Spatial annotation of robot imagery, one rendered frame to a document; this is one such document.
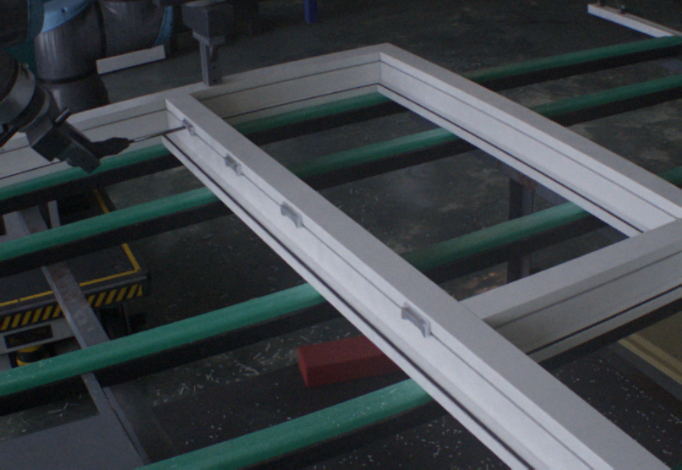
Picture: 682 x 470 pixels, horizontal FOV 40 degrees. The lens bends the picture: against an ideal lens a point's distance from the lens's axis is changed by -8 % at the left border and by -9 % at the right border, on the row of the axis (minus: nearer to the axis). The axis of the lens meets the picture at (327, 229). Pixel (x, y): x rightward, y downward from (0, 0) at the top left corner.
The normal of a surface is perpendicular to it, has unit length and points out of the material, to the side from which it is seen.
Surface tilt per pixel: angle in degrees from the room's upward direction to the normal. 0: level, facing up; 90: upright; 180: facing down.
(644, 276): 90
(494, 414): 90
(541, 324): 90
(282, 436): 0
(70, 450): 0
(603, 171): 90
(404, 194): 0
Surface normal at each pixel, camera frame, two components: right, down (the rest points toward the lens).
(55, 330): 0.40, 0.40
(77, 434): -0.06, -0.89
